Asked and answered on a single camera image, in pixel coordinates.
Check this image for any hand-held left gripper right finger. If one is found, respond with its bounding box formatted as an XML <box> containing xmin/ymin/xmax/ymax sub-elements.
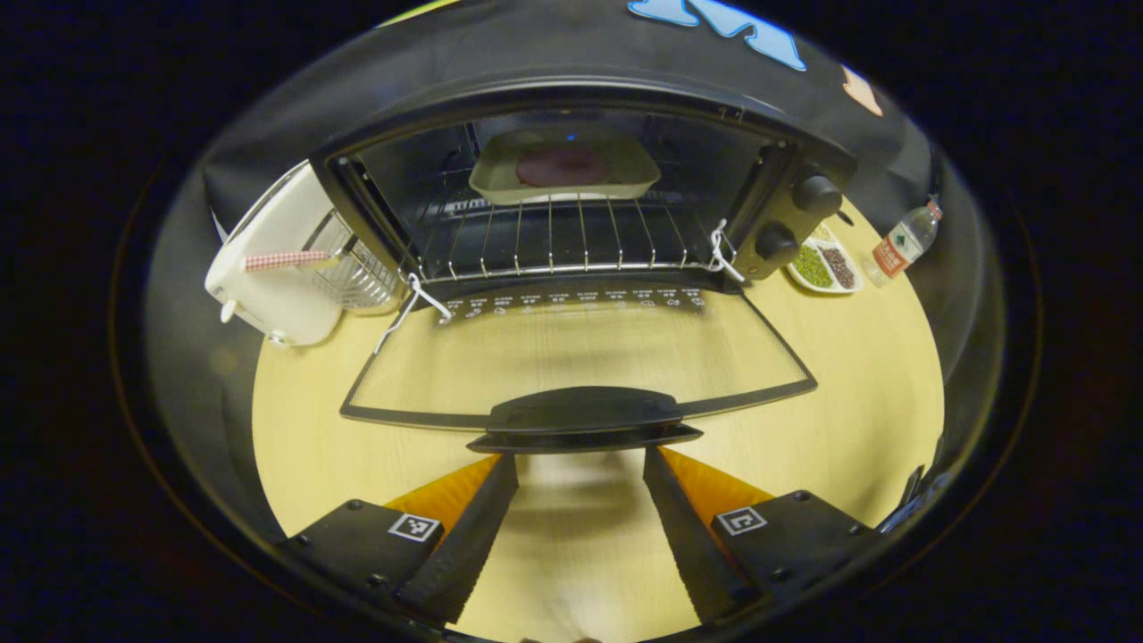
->
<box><xmin>643</xmin><ymin>447</ymin><xmax>880</xmax><ymax>626</ymax></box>

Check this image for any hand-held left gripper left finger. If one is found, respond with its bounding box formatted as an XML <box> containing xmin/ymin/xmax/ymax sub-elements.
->
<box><xmin>281</xmin><ymin>454</ymin><xmax>519</xmax><ymax>626</ymax></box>

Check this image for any black electric oven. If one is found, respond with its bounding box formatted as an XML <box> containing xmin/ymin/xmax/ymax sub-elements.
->
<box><xmin>308</xmin><ymin>67</ymin><xmax>860</xmax><ymax>456</ymax></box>

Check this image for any cream food tray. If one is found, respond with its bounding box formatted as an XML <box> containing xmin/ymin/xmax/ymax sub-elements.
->
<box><xmin>469</xmin><ymin>128</ymin><xmax>663</xmax><ymax>206</ymax></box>

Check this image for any pink meat slice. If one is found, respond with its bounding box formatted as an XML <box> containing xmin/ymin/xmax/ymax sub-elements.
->
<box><xmin>516</xmin><ymin>146</ymin><xmax>613</xmax><ymax>188</ymax></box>

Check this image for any white divided bean plate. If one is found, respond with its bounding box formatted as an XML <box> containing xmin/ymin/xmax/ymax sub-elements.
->
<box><xmin>786</xmin><ymin>223</ymin><xmax>864</xmax><ymax>296</ymax></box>

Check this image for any clear water bottle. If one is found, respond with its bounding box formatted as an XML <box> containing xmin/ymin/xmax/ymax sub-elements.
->
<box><xmin>862</xmin><ymin>198</ymin><xmax>944</xmax><ymax>288</ymax></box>

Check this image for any white toaster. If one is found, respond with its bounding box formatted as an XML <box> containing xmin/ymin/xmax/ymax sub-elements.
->
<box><xmin>204</xmin><ymin>159</ymin><xmax>345</xmax><ymax>347</ymax></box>

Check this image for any red checked ribbon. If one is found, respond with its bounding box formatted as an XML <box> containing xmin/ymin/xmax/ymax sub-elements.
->
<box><xmin>243</xmin><ymin>249</ymin><xmax>333</xmax><ymax>272</ymax></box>

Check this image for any black backdrop cloth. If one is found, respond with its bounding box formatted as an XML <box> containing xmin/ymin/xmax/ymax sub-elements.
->
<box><xmin>143</xmin><ymin>0</ymin><xmax>1005</xmax><ymax>555</ymax></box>

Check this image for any white string tie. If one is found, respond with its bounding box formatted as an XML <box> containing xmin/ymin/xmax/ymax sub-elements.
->
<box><xmin>708</xmin><ymin>219</ymin><xmax>747</xmax><ymax>285</ymax></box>
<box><xmin>373</xmin><ymin>272</ymin><xmax>455</xmax><ymax>356</ymax></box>

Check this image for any oven wire rack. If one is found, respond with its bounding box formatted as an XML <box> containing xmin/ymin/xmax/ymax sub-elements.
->
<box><xmin>406</xmin><ymin>192</ymin><xmax>742</xmax><ymax>282</ymax></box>

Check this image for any metal wire basket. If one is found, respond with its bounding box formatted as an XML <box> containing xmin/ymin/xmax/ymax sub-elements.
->
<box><xmin>304</xmin><ymin>207</ymin><xmax>403</xmax><ymax>312</ymax></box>

